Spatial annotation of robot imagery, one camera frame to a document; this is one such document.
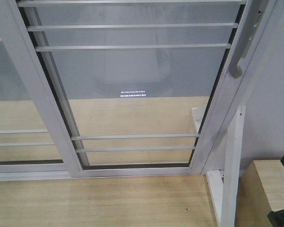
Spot silver door handle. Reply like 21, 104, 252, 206
228, 0, 268, 78

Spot sliding glass door panel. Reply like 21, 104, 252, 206
0, 0, 277, 177

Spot fixed glass door panel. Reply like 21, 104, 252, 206
0, 0, 73, 182

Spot light wooden box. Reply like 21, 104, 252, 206
235, 160, 284, 227

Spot white support brace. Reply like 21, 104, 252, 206
205, 106, 246, 227

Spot light wooden floor platform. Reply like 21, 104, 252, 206
0, 96, 216, 227

